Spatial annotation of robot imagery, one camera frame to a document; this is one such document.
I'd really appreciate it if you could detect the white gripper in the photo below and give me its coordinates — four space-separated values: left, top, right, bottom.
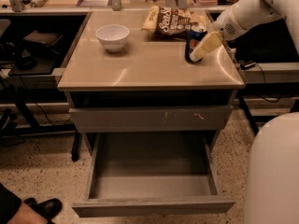
190 6 248 63

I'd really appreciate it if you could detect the blue pepsi can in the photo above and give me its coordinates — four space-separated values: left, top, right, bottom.
185 25 207 63

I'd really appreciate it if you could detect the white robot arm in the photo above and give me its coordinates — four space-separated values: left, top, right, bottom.
191 0 299 60

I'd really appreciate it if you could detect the grey drawer cabinet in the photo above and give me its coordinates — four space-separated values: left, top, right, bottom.
57 10 247 154

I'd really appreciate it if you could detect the closed grey top drawer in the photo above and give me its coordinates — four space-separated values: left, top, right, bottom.
69 105 233 133

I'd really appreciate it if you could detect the open grey middle drawer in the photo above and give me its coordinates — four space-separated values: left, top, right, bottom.
73 132 235 217

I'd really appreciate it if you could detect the small black adapter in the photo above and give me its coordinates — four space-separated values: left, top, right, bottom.
240 61 256 70

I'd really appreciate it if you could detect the brown sea salt chip bag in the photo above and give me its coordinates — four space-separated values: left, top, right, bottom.
142 6 206 40

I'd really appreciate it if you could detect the black table leg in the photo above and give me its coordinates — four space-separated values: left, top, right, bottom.
238 96 259 135

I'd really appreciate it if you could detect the white ceramic bowl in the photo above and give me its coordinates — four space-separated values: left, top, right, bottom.
95 24 130 52

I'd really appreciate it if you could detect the black shoe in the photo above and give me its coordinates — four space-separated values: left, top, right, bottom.
23 197 63 220

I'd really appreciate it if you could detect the person's leg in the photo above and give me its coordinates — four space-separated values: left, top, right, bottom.
0 184 51 224

